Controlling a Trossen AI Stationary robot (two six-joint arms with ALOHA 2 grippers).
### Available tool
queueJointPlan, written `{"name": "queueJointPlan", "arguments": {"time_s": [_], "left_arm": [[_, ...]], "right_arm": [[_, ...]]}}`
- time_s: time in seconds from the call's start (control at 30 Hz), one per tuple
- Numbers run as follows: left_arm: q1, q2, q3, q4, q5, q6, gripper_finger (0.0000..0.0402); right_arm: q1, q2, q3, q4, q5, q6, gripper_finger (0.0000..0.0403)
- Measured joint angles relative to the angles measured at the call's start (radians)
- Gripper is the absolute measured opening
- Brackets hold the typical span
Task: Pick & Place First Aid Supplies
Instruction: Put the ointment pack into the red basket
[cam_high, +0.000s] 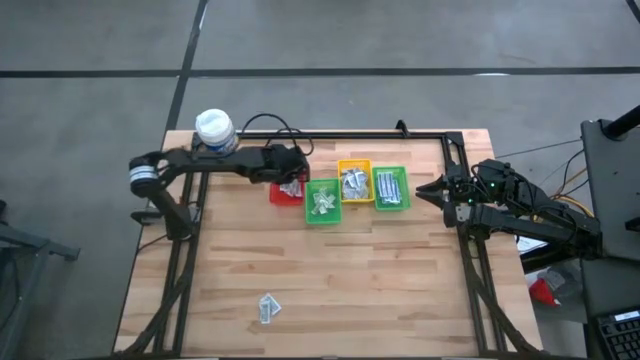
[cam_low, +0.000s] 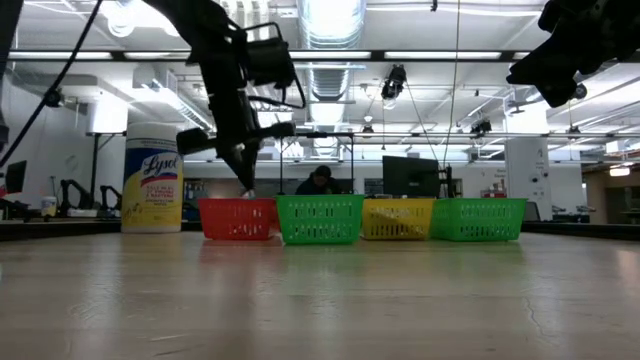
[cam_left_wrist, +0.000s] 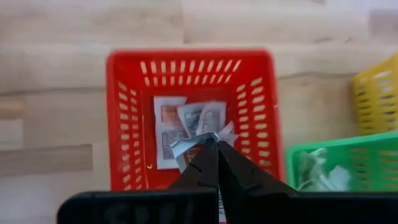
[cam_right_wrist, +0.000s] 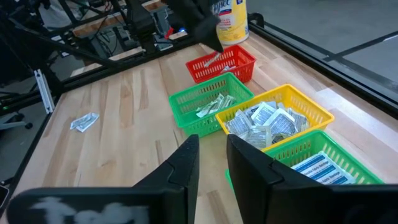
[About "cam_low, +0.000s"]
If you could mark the red white small packet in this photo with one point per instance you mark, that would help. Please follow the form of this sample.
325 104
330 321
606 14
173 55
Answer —
248 194

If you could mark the yellow plastic basket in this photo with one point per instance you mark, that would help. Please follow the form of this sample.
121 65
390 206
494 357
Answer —
395 220

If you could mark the black overhead beam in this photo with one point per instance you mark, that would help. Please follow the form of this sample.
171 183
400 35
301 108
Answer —
375 56

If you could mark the red plastic basket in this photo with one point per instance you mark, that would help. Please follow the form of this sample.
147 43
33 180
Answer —
235 220

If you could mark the black computer monitor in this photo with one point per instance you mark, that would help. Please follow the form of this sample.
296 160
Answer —
410 177
16 177

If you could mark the person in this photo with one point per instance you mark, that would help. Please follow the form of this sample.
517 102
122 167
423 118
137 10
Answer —
320 184

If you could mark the black ceiling spotlight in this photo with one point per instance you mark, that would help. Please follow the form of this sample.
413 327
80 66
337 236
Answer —
581 91
52 97
394 82
481 126

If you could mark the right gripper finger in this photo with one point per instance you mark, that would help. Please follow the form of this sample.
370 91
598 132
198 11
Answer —
545 62

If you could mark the white square pillar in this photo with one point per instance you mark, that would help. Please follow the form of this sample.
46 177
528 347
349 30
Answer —
527 175

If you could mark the green plastic basket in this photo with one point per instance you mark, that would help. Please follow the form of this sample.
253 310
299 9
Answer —
477 220
320 220

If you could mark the yellow Lysol wipes canister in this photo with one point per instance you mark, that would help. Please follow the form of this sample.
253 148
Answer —
152 190

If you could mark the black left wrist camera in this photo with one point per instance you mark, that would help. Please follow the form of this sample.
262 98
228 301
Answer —
270 62

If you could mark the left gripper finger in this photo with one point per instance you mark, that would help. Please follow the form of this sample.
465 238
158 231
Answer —
234 162
252 165

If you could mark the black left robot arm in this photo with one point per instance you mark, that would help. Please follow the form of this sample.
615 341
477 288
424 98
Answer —
220 60

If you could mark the black background robot arm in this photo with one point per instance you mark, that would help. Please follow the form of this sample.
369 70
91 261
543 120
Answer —
70 192

